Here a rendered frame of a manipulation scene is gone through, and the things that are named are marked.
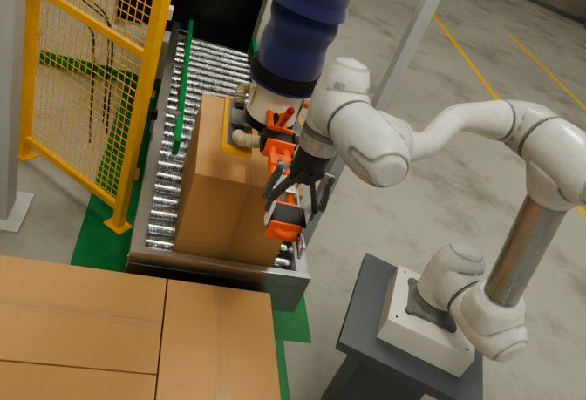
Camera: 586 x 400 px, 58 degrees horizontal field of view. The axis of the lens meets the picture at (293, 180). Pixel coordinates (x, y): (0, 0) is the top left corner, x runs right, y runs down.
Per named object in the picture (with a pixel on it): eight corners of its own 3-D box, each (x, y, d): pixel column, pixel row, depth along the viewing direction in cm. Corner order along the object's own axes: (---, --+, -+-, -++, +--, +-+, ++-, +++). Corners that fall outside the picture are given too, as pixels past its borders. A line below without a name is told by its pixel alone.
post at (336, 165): (277, 272, 297) (344, 122, 243) (289, 274, 299) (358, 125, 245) (279, 281, 292) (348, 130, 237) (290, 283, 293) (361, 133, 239)
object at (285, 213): (263, 213, 131) (269, 198, 128) (292, 220, 133) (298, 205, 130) (264, 237, 124) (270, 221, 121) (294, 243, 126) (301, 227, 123)
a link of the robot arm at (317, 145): (303, 111, 116) (295, 133, 119) (306, 132, 109) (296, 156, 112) (342, 122, 118) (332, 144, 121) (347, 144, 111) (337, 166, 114)
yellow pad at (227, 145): (224, 99, 192) (228, 88, 190) (250, 107, 195) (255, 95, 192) (220, 152, 165) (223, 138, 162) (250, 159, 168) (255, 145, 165)
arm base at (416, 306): (454, 291, 196) (461, 281, 193) (455, 334, 177) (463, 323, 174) (408, 271, 197) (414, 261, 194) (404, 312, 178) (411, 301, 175)
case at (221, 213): (183, 165, 254) (202, 92, 232) (263, 182, 264) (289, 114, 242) (172, 254, 206) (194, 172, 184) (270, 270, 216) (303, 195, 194)
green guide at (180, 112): (176, 27, 381) (179, 15, 376) (191, 30, 384) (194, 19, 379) (155, 151, 254) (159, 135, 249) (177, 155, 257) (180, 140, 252)
